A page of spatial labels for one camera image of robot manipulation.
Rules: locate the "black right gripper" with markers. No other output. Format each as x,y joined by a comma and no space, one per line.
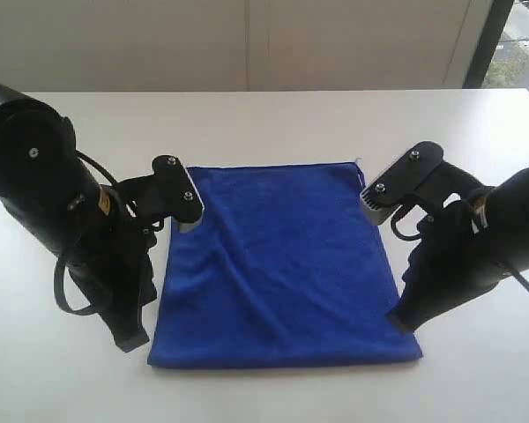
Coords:
454,263

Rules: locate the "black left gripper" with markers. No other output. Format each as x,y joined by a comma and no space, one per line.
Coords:
96,233

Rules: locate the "blue microfibre cloth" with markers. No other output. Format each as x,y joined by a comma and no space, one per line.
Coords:
282,271

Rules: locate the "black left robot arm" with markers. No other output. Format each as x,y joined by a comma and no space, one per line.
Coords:
95,232

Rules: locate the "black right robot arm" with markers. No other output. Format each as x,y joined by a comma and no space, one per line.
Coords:
507,211

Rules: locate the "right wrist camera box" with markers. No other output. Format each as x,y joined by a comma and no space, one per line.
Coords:
388,191

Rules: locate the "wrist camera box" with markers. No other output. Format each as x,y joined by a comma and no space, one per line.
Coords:
176,195
388,191

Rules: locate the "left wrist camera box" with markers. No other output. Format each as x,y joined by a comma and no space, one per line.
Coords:
176,195

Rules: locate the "dark window frame post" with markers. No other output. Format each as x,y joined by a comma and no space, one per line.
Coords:
490,35

